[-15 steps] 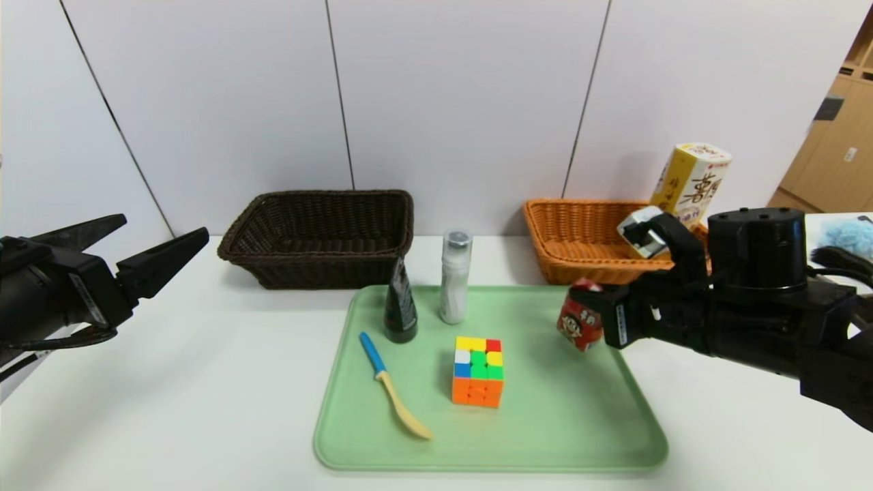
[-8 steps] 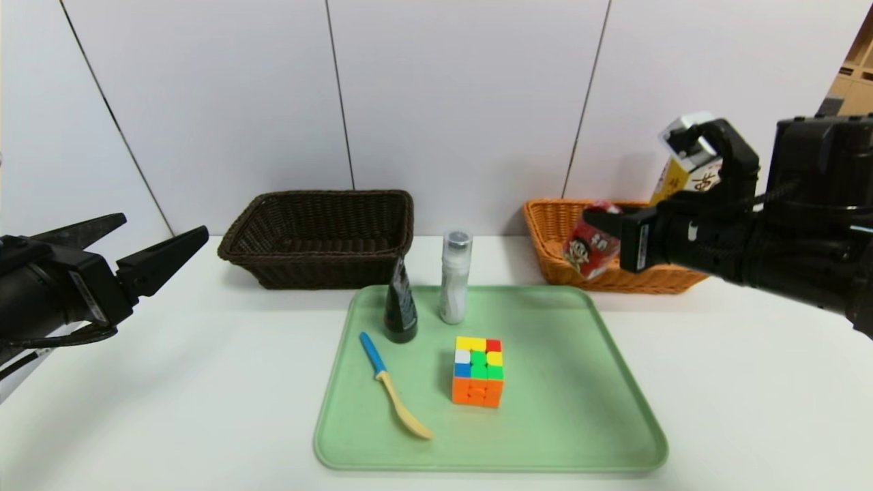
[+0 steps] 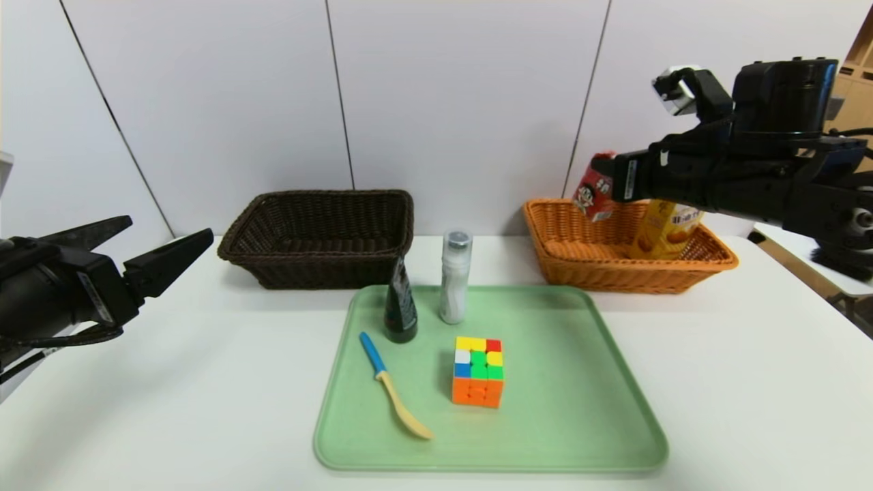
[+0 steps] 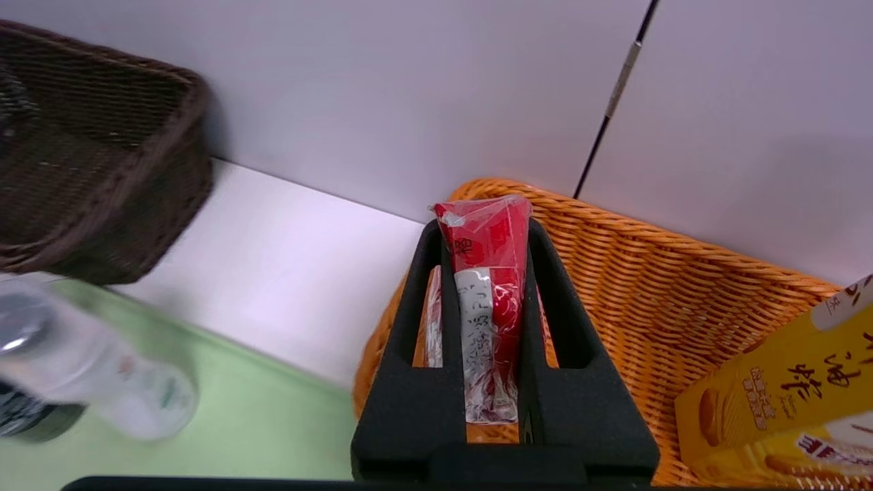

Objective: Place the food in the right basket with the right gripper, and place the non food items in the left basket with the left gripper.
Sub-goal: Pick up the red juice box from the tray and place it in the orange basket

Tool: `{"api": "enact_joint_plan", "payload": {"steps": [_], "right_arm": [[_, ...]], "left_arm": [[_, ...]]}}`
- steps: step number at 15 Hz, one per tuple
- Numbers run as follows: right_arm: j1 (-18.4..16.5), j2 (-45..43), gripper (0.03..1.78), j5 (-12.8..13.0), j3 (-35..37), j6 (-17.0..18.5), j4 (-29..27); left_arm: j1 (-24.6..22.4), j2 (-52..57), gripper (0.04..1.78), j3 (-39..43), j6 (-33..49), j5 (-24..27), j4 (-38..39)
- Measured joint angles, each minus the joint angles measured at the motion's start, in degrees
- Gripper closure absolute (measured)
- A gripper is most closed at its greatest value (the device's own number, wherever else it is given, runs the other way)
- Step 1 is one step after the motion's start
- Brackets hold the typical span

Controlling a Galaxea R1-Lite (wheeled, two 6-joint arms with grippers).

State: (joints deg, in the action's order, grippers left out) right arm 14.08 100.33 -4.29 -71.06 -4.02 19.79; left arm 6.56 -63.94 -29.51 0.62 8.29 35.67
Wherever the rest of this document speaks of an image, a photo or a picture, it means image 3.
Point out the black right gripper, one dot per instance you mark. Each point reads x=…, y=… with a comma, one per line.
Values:
x=628, y=179

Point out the black squeeze tube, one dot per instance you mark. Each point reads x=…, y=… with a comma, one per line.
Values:
x=401, y=314

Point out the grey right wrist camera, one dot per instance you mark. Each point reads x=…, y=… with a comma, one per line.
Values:
x=672, y=99

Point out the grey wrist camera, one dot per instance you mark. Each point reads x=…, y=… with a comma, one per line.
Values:
x=5, y=174
x=672, y=99

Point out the orange wicker basket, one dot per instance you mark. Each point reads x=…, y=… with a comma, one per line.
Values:
x=580, y=252

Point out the small red drink carton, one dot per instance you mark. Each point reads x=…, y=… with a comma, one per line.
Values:
x=592, y=198

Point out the wooden cabinet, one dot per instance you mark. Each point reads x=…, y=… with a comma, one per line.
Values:
x=861, y=88

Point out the dark brown wicker basket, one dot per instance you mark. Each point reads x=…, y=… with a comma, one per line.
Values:
x=307, y=225

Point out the colourful puzzle cube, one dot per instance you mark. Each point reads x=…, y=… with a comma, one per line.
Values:
x=477, y=382

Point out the white bottle with grey cap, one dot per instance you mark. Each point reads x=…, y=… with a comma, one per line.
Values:
x=453, y=286

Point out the yellow hexagonal biscuit box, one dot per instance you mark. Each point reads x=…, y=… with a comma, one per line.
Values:
x=665, y=235

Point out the light green plastic tray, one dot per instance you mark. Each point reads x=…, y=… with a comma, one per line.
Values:
x=545, y=423

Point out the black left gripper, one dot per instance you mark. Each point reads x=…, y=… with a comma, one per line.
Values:
x=102, y=290

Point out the white side table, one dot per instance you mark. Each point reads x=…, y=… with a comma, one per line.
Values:
x=784, y=249

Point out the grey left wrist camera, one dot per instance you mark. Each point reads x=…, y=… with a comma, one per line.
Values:
x=5, y=174

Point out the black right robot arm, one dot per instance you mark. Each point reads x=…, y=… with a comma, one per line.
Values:
x=784, y=177

